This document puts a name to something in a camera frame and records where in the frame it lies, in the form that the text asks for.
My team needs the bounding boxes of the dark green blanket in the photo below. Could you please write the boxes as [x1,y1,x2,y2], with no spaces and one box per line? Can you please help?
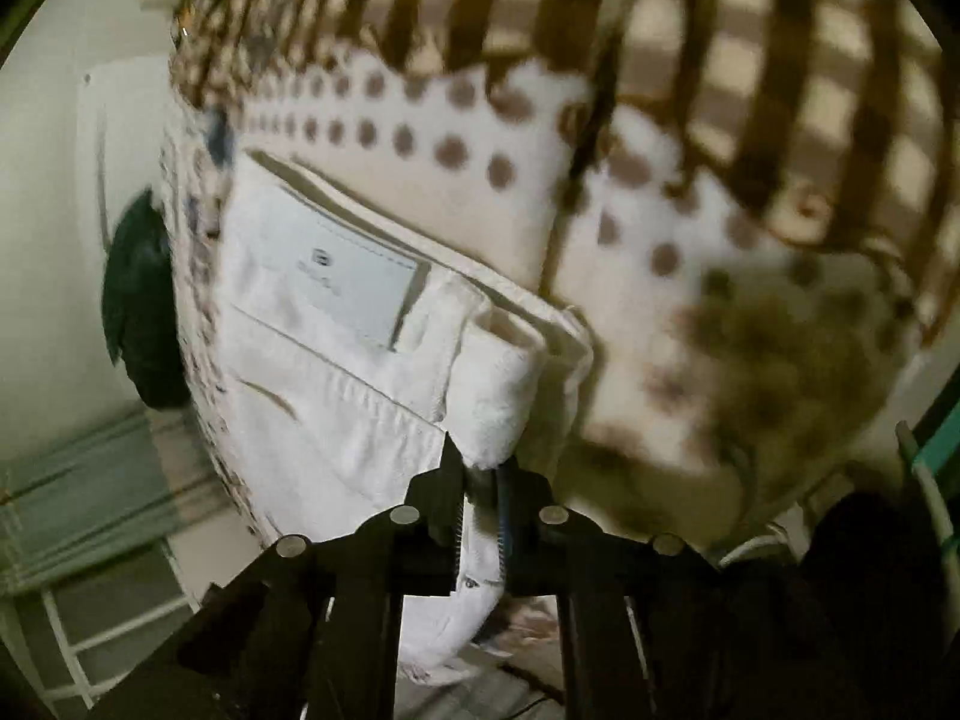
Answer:
[101,191,192,410]

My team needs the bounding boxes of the window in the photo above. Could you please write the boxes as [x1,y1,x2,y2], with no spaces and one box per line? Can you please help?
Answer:
[0,540,203,706]

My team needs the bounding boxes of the white headboard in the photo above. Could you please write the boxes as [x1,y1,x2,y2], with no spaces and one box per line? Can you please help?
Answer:
[79,52,181,256]

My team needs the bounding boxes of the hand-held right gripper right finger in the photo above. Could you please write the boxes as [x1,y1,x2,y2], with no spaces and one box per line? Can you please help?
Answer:
[495,459,826,720]

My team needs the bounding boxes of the white pants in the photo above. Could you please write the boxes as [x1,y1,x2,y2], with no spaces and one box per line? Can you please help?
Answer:
[214,150,597,683]

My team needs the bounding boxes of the bed with floral sheet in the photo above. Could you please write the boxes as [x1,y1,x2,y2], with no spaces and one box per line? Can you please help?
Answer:
[161,0,946,548]

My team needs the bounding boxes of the green curtain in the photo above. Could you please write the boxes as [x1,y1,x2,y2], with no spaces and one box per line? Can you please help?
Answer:
[0,405,248,593]

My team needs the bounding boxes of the person's legs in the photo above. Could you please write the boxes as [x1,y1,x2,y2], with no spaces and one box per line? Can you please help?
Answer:
[802,495,960,720]

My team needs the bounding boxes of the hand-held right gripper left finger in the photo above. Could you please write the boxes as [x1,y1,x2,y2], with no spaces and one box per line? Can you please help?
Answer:
[90,431,470,720]

